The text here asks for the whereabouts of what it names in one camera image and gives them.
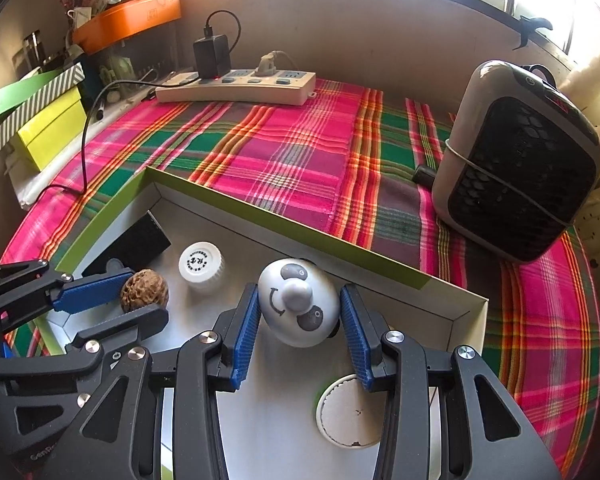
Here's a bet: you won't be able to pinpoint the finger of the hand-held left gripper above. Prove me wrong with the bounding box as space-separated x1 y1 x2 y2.
0 307 171 392
0 259 136 331

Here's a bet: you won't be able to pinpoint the white jar with printed lid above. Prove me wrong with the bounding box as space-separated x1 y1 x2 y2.
178 242 226 293

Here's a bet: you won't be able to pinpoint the green white striped box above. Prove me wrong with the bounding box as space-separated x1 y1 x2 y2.
0 66 87 157

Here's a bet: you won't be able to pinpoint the yellow green box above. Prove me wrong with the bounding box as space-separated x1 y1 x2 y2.
16 87 90 172

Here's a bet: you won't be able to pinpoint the black charger adapter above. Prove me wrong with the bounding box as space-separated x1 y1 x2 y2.
193 34 232 81

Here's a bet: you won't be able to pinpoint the grey plug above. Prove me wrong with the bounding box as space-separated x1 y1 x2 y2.
256 50 281 77

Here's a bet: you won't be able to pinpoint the orange tray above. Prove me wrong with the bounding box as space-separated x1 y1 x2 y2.
72 0 182 55

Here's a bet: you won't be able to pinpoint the black rectangular device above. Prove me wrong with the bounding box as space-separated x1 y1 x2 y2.
82 210 172 281

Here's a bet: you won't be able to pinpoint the cream heart print curtain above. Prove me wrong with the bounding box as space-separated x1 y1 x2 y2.
555 0 600 306

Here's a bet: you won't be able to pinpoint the grey black fan heater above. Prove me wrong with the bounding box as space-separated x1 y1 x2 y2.
432 60 600 264

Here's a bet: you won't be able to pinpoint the black charger with cable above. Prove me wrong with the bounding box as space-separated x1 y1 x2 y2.
22 9 243 206

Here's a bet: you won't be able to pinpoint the pink green plaid tablecloth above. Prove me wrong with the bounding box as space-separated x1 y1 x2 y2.
0 77 600 471

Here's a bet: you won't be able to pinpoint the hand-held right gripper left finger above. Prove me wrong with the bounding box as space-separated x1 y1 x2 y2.
62 282 262 480

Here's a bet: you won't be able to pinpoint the white panda face toy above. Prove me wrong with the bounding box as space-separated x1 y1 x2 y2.
257 258 342 350

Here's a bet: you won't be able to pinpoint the white green round lid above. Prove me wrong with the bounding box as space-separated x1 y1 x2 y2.
314 372 436 448

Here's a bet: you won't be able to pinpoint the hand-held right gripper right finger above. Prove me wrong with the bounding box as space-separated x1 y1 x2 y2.
339 284 563 480

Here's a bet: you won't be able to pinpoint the large brown walnut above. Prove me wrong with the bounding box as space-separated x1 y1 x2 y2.
120 269 171 313

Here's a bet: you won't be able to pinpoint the green box lid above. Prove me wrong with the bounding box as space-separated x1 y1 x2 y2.
0 69 73 133

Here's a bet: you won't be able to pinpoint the green white cardboard box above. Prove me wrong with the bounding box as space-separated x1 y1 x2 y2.
40 166 491 480

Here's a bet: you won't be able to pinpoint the white heater cord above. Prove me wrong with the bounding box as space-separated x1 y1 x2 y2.
444 140 578 223

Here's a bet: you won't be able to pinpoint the beige power strip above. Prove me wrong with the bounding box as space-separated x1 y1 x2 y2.
155 67 317 107

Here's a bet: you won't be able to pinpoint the black window latch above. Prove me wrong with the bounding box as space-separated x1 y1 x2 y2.
512 15 556 51

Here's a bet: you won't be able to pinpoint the glass tank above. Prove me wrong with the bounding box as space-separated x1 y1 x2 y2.
87 22 191 101

